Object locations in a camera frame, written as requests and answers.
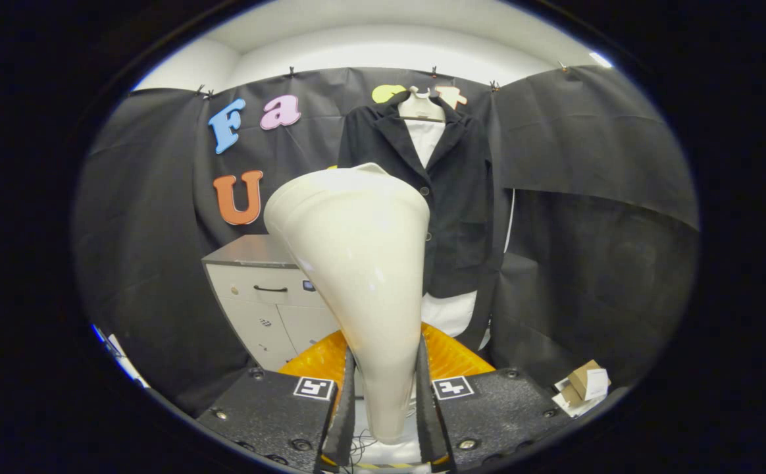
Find white clothes hanger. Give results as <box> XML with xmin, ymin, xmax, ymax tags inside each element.
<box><xmin>397</xmin><ymin>86</ymin><xmax>447</xmax><ymax>124</ymax></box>

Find white garment steamer head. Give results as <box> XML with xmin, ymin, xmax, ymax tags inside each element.
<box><xmin>263</xmin><ymin>163</ymin><xmax>431</xmax><ymax>445</ymax></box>

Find black floor cable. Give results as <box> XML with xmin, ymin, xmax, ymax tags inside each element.
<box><xmin>347</xmin><ymin>429</ymin><xmax>372</xmax><ymax>465</ymax></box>

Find black backdrop cloth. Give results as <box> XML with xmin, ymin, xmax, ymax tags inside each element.
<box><xmin>72</xmin><ymin>65</ymin><xmax>700</xmax><ymax>415</ymax></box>

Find white paper sheets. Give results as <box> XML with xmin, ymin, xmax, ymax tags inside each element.
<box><xmin>552</xmin><ymin>377</ymin><xmax>611</xmax><ymax>419</ymax></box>

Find black jacket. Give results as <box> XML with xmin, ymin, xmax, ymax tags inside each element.
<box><xmin>338</xmin><ymin>91</ymin><xmax>494</xmax><ymax>298</ymax></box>

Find white shirt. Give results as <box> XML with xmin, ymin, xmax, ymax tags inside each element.
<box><xmin>406</xmin><ymin>118</ymin><xmax>491</xmax><ymax>350</ymax></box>

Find grey cabinet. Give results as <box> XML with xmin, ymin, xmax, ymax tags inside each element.
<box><xmin>201</xmin><ymin>234</ymin><xmax>344</xmax><ymax>373</ymax></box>

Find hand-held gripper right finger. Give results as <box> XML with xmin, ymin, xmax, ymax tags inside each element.
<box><xmin>415</xmin><ymin>324</ymin><xmax>578</xmax><ymax>473</ymax></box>

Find white hanging cord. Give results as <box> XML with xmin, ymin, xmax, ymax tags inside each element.
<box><xmin>503</xmin><ymin>189</ymin><xmax>517</xmax><ymax>254</ymax></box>

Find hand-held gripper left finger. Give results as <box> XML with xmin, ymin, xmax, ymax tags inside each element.
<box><xmin>197</xmin><ymin>329</ymin><xmax>356</xmax><ymax>473</ymax></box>

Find cardboard box with white label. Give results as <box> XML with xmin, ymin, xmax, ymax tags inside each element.
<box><xmin>567</xmin><ymin>359</ymin><xmax>611</xmax><ymax>401</ymax></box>

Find row of small cloth clips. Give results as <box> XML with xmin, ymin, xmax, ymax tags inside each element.
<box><xmin>193</xmin><ymin>63</ymin><xmax>569</xmax><ymax>99</ymax></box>

